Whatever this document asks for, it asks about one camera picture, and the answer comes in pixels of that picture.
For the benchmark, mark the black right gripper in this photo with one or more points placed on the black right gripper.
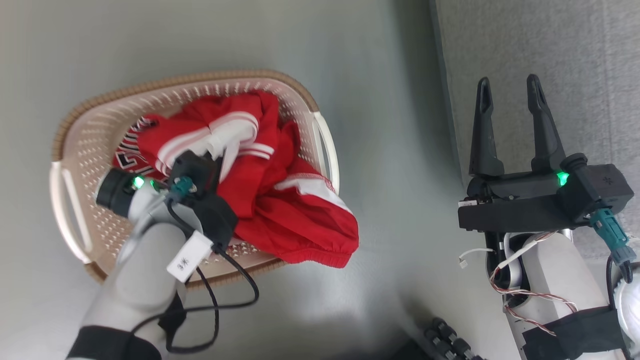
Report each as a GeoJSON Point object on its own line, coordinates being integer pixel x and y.
{"type": "Point", "coordinates": [520, 205]}

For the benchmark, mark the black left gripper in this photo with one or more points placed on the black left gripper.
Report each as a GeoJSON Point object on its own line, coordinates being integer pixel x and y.
{"type": "Point", "coordinates": [115, 190]}

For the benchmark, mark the red white sports garment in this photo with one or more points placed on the red white sports garment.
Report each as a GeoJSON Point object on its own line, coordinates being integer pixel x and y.
{"type": "Point", "coordinates": [280, 210]}

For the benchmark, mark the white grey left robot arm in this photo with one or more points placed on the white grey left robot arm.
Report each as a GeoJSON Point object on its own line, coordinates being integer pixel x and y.
{"type": "Point", "coordinates": [135, 280]}

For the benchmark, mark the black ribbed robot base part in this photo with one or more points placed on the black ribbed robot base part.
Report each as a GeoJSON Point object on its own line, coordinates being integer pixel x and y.
{"type": "Point", "coordinates": [445, 337]}

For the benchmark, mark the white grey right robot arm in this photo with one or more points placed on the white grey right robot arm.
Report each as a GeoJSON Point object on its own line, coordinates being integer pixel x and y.
{"type": "Point", "coordinates": [550, 270]}

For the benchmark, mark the beige perforated plastic laundry basket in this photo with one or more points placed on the beige perforated plastic laundry basket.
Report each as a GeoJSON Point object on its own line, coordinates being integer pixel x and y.
{"type": "Point", "coordinates": [95, 135]}

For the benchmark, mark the grey fabric sofa seat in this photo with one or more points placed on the grey fabric sofa seat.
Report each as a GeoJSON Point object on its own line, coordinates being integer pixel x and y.
{"type": "Point", "coordinates": [575, 50]}

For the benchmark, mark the white paper tag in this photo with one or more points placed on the white paper tag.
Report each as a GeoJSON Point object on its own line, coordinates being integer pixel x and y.
{"type": "Point", "coordinates": [187, 257]}

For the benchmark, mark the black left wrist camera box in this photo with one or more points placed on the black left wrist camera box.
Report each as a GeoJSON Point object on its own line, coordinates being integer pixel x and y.
{"type": "Point", "coordinates": [200, 170]}

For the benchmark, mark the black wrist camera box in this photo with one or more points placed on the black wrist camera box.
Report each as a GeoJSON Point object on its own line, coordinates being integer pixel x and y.
{"type": "Point", "coordinates": [200, 170]}
{"type": "Point", "coordinates": [600, 190]}

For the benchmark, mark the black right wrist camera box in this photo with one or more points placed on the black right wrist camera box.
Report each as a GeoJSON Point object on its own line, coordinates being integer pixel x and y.
{"type": "Point", "coordinates": [600, 190]}

